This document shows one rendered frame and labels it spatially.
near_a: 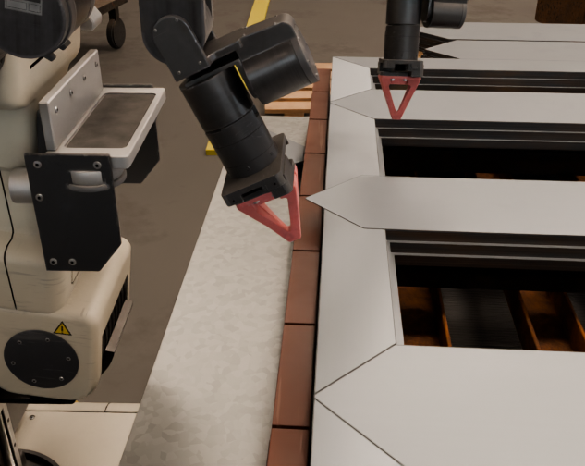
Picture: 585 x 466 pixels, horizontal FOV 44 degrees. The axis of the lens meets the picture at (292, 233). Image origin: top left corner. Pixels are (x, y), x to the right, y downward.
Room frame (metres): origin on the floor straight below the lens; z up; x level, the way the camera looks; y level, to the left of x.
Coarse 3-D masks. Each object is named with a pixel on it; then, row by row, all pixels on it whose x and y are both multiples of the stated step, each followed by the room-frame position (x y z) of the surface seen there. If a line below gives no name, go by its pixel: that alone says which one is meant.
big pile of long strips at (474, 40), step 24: (480, 24) 2.17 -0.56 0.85; (504, 24) 2.17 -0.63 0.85; (528, 24) 2.17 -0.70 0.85; (552, 24) 2.17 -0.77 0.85; (576, 24) 2.17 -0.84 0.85; (432, 48) 1.92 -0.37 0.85; (456, 48) 1.92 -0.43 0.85; (480, 48) 1.92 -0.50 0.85; (504, 48) 1.92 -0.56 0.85; (528, 48) 1.92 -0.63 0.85; (552, 48) 1.92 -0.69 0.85; (576, 48) 1.92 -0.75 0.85
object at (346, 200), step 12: (348, 180) 1.08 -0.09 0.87; (360, 180) 1.08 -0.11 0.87; (336, 192) 1.03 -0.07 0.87; (348, 192) 1.03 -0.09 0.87; (360, 192) 1.03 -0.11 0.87; (324, 204) 0.99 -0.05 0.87; (336, 204) 0.99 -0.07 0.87; (348, 204) 0.99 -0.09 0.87; (360, 204) 0.99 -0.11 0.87; (348, 216) 0.95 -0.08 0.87; (360, 216) 0.95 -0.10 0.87
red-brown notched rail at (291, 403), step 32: (320, 96) 1.61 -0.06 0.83; (320, 128) 1.41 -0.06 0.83; (320, 160) 1.25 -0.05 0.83; (320, 224) 1.00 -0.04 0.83; (320, 256) 0.95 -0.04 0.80; (288, 288) 0.82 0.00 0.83; (288, 320) 0.75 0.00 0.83; (288, 352) 0.69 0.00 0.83; (288, 384) 0.63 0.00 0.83; (288, 416) 0.58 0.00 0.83; (288, 448) 0.53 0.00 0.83
